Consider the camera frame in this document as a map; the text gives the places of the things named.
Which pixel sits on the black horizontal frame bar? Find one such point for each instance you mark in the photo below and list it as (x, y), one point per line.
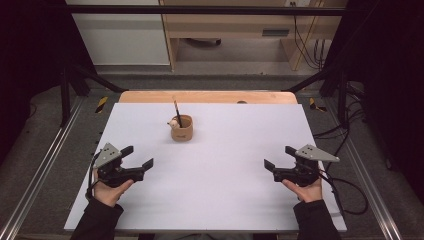
(200, 10)

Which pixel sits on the white table sheet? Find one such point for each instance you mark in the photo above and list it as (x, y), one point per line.
(216, 186)

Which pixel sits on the tan pen holder with bear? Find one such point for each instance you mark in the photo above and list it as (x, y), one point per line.
(182, 131)

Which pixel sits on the person's left hand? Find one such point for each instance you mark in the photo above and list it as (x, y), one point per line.
(108, 195)

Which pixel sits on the white cabinet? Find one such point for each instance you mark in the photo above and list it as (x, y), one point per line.
(123, 36)

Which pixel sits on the aluminium floor rail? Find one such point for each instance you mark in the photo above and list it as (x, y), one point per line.
(366, 180)
(43, 166)

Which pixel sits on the person's right hand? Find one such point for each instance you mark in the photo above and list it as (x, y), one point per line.
(310, 192)

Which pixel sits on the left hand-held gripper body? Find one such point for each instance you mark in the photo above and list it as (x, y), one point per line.
(111, 170)

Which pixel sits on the black metal stand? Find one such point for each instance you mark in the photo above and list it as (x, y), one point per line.
(65, 96)
(341, 96)

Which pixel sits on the wooden table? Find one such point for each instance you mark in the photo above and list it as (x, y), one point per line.
(206, 97)

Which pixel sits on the yellow black tape piece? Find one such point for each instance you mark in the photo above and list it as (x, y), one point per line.
(313, 104)
(101, 104)

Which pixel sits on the wooden desk furniture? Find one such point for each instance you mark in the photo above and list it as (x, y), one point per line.
(230, 25)

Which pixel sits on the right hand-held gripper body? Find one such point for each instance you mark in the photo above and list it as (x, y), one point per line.
(305, 171)

